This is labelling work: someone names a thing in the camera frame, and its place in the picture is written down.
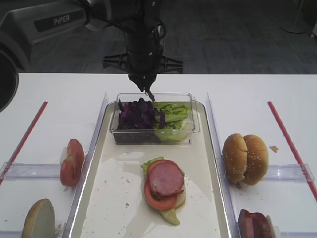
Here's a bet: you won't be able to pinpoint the clear cross divider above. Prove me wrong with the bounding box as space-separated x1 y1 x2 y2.
0 162 61 179
262 164 314 182

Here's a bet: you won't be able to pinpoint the bun half lower left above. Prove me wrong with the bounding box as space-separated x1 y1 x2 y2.
21 198 55 238

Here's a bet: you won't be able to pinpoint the right clear cross divider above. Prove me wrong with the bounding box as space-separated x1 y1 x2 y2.
262 164 314 182

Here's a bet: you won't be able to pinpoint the left red strip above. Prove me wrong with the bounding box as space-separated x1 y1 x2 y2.
0 101 48 184

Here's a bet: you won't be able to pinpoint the red strip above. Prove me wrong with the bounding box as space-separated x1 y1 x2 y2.
267 101 317 200
0 101 48 184

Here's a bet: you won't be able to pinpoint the bottom bun slice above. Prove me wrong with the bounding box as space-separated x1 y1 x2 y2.
143 179 186 211

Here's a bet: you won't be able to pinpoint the clear acrylic divider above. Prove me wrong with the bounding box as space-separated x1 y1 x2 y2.
206 93 240 238
61 94 108 238

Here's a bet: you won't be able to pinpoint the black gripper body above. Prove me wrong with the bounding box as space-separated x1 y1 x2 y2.
103 23 183 76

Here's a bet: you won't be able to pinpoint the bread crumb piece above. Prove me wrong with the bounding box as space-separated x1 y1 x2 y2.
269 146 279 153

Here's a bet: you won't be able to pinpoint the right clear acrylic divider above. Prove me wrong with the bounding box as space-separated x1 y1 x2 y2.
206 93 240 238

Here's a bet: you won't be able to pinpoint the tomato slice on sandwich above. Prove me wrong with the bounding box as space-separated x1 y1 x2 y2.
144 159 179 211

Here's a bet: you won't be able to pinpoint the white onion slice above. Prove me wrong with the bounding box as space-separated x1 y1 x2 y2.
60 147 67 165

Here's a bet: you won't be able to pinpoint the left clear cross divider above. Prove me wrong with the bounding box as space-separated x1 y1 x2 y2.
0 162 61 179

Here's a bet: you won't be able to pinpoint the ham slice on sandwich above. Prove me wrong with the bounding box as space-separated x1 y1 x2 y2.
146 160 184 198

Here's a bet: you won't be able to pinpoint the sesame bun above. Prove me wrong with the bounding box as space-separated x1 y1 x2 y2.
222 133 248 183
242 134 268 186

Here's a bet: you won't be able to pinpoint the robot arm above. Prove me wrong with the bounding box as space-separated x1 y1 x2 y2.
0 0 183 109

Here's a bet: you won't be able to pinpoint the stacked meat slices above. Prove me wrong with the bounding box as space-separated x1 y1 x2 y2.
238 209 273 238

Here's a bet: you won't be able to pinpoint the right red strip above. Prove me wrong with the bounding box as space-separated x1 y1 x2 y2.
267 101 317 200

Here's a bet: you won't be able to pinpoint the right sesame bun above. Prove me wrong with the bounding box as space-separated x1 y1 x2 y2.
242 134 268 186

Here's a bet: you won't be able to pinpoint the clear plastic container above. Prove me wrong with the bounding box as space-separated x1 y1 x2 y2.
109 93 200 145

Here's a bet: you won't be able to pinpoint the left sesame bun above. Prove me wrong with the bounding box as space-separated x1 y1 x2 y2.
222 133 248 183

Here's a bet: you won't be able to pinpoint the white serving tray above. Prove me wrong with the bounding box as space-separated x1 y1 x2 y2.
71 103 229 238

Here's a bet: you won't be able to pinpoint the left clear acrylic divider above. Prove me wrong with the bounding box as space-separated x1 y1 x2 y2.
61 94 108 238

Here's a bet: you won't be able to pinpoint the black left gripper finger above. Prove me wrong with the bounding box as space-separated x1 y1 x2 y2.
128 74 144 92

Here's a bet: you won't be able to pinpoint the upright tomato slices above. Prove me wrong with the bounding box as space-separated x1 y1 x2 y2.
60 138 85 187

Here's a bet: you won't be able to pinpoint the lettuce leaf under sandwich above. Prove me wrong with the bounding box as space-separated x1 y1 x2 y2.
141 156 181 226

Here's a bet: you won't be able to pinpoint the green lettuce in container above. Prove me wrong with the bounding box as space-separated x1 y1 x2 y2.
154 102 193 143

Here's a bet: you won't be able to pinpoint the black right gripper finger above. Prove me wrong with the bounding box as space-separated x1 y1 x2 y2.
143 73 157 92

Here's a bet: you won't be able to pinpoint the purple cabbage pile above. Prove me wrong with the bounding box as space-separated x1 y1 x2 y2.
117 98 166 130

